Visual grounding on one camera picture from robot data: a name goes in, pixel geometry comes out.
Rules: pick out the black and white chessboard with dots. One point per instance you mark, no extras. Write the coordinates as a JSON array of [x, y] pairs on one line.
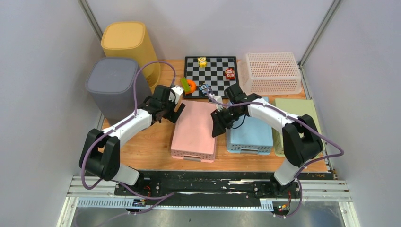
[[213, 75]]

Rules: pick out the green plastic basket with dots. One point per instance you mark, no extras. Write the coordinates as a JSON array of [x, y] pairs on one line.
[[294, 106]]

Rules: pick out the large white plastic basket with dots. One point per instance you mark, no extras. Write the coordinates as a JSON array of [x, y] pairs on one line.
[[274, 73]]

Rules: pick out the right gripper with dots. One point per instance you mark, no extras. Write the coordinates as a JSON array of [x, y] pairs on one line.
[[220, 124]]

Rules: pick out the orange arch toy block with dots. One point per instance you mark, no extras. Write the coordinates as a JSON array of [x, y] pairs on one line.
[[192, 84]]

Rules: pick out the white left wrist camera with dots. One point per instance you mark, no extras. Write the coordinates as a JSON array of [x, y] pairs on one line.
[[176, 94]]

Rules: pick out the black metal base rail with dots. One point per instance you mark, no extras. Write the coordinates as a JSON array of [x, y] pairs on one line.
[[209, 189]]

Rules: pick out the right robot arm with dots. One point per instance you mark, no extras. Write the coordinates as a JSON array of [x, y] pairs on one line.
[[301, 140]]

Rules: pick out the red owl toy block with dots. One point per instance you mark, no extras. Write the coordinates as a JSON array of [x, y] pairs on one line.
[[229, 74]]

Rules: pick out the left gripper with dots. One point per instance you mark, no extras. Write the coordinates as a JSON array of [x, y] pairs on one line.
[[173, 116]]

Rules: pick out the yellow owl toy block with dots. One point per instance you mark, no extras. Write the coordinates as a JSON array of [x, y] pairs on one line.
[[202, 62]]

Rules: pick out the left aluminium frame post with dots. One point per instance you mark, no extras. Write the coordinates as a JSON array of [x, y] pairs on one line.
[[90, 16]]

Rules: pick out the aluminium frame post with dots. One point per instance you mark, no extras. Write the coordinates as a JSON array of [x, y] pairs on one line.
[[90, 16], [335, 4]]

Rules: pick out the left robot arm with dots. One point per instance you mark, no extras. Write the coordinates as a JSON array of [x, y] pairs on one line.
[[101, 152]]

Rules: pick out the grey and yellow laundry bin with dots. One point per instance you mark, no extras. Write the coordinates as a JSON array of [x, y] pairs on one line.
[[110, 84]]

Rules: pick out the pink plastic basket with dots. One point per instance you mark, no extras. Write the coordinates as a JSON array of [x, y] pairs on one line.
[[192, 137]]

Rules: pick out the yellow slatted laundry bin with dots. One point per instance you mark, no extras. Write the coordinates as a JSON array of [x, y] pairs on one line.
[[128, 39]]

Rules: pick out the right aluminium frame post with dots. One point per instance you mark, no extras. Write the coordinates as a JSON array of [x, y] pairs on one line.
[[335, 4]]

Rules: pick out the blue owl toy block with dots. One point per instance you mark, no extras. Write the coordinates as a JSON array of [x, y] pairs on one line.
[[204, 89]]

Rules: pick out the light blue plastic basket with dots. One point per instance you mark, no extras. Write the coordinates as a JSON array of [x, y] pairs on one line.
[[250, 135]]

